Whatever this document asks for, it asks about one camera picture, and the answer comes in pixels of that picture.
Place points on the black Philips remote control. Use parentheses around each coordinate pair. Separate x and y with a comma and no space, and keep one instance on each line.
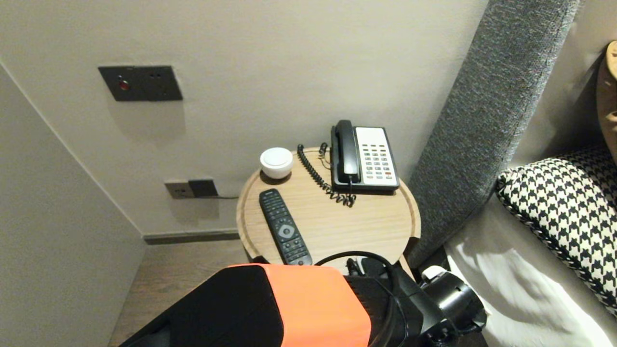
(284,226)

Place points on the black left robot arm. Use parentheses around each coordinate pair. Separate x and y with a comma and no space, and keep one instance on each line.
(308,308)

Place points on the white round bowl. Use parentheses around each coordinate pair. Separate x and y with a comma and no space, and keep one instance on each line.
(276,163)

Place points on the black telephone handset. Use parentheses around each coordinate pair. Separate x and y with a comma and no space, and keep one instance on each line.
(348,152)

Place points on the round wooden bedside table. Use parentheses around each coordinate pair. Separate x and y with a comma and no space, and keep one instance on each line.
(347,221)

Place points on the black and white desk telephone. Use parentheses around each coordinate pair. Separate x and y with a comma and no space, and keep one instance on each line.
(378,159)

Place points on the grey skirting board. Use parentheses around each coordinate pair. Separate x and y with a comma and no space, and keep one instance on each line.
(193,237)

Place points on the grey fabric bed base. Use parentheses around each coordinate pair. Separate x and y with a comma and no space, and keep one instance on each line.
(434,258)

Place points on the grey fabric headboard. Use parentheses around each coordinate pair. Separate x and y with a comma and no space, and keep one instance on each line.
(482,120)

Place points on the white bed sheet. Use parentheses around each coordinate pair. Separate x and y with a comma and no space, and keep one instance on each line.
(520,299)

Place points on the beige headboard panel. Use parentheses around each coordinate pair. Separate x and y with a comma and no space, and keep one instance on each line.
(554,96)

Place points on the houndstooth black white pillow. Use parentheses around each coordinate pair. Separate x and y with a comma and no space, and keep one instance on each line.
(569,212)

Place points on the brown cushion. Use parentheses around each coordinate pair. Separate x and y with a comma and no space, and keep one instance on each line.
(608,96)

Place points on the dark grey wall socket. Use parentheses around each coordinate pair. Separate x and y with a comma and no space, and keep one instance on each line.
(203,188)

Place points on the beige wall socket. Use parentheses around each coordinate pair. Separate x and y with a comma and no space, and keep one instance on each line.
(177,190)

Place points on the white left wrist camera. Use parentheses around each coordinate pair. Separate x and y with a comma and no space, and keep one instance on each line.
(433,272)

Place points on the black wall switch panel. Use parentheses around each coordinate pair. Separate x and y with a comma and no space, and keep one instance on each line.
(140,83)

